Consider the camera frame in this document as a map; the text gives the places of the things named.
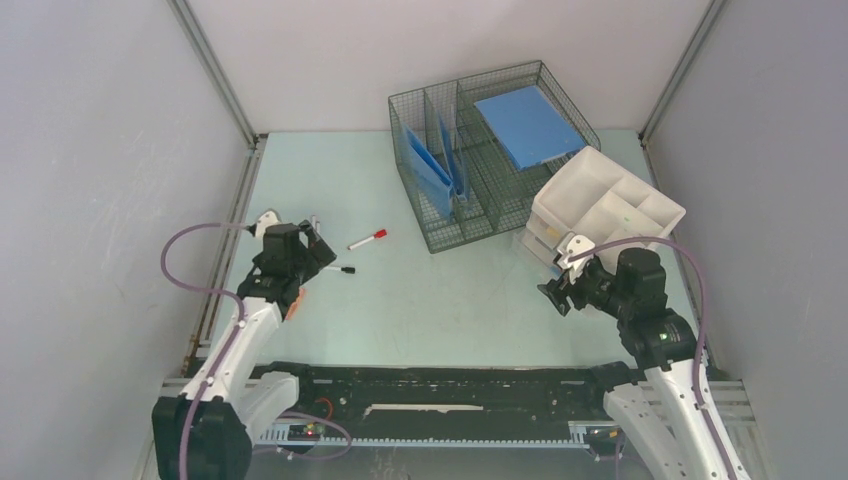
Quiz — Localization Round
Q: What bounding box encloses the black marker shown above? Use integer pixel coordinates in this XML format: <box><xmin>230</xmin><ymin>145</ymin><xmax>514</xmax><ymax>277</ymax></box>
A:
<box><xmin>325</xmin><ymin>264</ymin><xmax>356</xmax><ymax>274</ymax></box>

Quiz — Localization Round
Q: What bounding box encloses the white plastic drawer organizer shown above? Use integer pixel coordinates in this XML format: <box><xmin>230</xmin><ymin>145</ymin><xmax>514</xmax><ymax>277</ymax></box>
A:
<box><xmin>512</xmin><ymin>146</ymin><xmax>686</xmax><ymax>275</ymax></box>

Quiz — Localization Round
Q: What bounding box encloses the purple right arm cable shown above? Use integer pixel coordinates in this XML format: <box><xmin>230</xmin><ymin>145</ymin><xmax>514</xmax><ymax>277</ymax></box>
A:
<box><xmin>569</xmin><ymin>235</ymin><xmax>740</xmax><ymax>480</ymax></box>

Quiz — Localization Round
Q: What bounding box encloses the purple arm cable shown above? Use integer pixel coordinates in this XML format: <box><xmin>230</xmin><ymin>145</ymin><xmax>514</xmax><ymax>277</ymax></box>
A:
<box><xmin>160</xmin><ymin>222</ymin><xmax>354</xmax><ymax>480</ymax></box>
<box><xmin>569</xmin><ymin>235</ymin><xmax>740</xmax><ymax>480</ymax></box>

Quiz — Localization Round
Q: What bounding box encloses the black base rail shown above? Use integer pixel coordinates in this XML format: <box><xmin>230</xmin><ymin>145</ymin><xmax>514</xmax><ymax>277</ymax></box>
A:
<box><xmin>251</xmin><ymin>361</ymin><xmax>645</xmax><ymax>443</ymax></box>

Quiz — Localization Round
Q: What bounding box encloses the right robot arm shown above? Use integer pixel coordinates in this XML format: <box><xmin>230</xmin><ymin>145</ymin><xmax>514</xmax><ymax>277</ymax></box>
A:
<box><xmin>538</xmin><ymin>236</ymin><xmax>750</xmax><ymax>479</ymax></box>

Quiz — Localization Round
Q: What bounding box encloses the orange highlighter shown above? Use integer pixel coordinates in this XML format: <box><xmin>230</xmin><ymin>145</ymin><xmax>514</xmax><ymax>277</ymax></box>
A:
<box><xmin>283</xmin><ymin>288</ymin><xmax>306</xmax><ymax>321</ymax></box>

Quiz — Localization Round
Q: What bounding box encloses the blue folder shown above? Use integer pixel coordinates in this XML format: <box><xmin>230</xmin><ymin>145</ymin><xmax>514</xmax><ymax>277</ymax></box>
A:
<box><xmin>474</xmin><ymin>85</ymin><xmax>587</xmax><ymax>171</ymax></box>
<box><xmin>402</xmin><ymin>124</ymin><xmax>454</xmax><ymax>220</ymax></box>
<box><xmin>438</xmin><ymin>117</ymin><xmax>469</xmax><ymax>202</ymax></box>

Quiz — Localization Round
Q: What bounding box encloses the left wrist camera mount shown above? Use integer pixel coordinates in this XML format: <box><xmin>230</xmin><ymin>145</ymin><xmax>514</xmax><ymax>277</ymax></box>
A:
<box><xmin>247</xmin><ymin>209</ymin><xmax>282</xmax><ymax>240</ymax></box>

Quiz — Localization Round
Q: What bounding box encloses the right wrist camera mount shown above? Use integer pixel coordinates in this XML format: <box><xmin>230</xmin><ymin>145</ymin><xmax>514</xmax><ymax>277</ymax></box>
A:
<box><xmin>554</xmin><ymin>233</ymin><xmax>595</xmax><ymax>283</ymax></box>

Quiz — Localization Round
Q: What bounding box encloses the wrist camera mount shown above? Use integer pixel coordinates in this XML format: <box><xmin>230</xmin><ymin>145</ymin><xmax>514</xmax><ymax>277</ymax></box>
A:
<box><xmin>554</xmin><ymin>233</ymin><xmax>595</xmax><ymax>283</ymax></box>
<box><xmin>247</xmin><ymin>209</ymin><xmax>282</xmax><ymax>240</ymax></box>

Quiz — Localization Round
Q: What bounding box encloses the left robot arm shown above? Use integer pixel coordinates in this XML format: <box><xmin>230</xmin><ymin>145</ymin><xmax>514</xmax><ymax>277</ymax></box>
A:
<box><xmin>151</xmin><ymin>214</ymin><xmax>336</xmax><ymax>479</ymax></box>

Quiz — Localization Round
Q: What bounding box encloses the green wire mesh organizer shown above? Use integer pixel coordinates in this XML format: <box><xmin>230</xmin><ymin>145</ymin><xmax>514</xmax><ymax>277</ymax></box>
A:
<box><xmin>388</xmin><ymin>60</ymin><xmax>601</xmax><ymax>254</ymax></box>

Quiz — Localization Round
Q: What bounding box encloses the red cap marker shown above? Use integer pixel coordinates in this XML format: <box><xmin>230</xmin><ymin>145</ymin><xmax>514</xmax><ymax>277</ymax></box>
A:
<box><xmin>347</xmin><ymin>229</ymin><xmax>387</xmax><ymax>251</ymax></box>

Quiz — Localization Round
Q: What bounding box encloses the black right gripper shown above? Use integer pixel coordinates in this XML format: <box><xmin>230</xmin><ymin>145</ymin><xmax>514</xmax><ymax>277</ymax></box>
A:
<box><xmin>536</xmin><ymin>256</ymin><xmax>631</xmax><ymax>318</ymax></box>

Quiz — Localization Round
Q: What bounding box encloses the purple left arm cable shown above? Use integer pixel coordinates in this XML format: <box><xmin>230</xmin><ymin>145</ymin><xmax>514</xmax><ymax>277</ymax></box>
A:
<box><xmin>160</xmin><ymin>222</ymin><xmax>354</xmax><ymax>480</ymax></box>

